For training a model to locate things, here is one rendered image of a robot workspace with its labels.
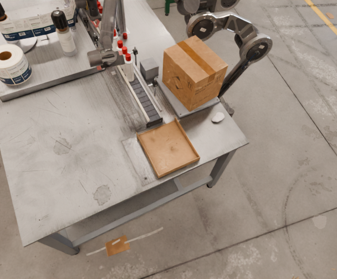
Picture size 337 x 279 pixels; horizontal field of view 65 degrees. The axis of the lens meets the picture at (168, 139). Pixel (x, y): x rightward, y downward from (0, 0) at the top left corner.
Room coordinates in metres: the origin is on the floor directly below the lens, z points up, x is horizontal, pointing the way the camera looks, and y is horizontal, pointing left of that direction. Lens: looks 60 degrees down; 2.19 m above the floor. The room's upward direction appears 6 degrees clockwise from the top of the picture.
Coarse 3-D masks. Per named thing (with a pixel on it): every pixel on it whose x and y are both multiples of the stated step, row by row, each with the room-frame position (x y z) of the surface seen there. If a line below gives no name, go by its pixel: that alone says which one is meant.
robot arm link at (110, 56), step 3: (105, 51) 0.90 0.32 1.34; (108, 51) 0.90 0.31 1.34; (111, 51) 0.90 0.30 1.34; (114, 51) 0.91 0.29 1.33; (102, 54) 0.88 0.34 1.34; (105, 54) 0.89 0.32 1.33; (108, 54) 0.89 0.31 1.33; (111, 54) 0.89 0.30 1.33; (114, 54) 0.90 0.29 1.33; (102, 57) 0.87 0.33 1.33; (105, 57) 0.87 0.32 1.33; (108, 57) 0.88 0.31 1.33; (111, 57) 0.88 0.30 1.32; (114, 57) 0.89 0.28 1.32; (102, 60) 0.86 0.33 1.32; (105, 60) 0.87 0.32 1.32; (108, 60) 0.87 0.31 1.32; (111, 60) 0.88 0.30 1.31; (114, 60) 0.88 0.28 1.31; (108, 63) 0.89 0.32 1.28; (111, 63) 0.88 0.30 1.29
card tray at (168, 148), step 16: (160, 128) 0.84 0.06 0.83; (176, 128) 0.85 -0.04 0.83; (144, 144) 0.72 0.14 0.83; (160, 144) 0.73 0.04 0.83; (176, 144) 0.74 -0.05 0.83; (192, 144) 0.74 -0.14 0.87; (160, 160) 0.63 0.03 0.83; (176, 160) 0.64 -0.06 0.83; (192, 160) 0.64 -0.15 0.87; (160, 176) 0.53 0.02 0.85
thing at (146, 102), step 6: (132, 84) 1.12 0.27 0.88; (138, 84) 1.13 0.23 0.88; (138, 90) 1.08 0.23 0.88; (144, 90) 1.08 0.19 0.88; (138, 96) 1.03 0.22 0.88; (144, 96) 1.04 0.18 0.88; (144, 102) 0.99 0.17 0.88; (150, 102) 0.99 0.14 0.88; (144, 108) 0.94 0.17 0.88; (150, 108) 0.95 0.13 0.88; (150, 114) 0.91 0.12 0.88; (156, 114) 0.91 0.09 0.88; (150, 120) 0.86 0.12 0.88
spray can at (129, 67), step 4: (128, 56) 1.15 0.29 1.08; (128, 60) 1.15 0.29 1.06; (132, 60) 1.17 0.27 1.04; (128, 64) 1.14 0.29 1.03; (132, 64) 1.16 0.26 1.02; (128, 68) 1.14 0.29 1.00; (132, 68) 1.15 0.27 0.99; (128, 72) 1.14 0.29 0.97; (132, 72) 1.15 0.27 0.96; (128, 76) 1.14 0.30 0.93; (132, 76) 1.15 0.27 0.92; (128, 80) 1.14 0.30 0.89; (132, 80) 1.15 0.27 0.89
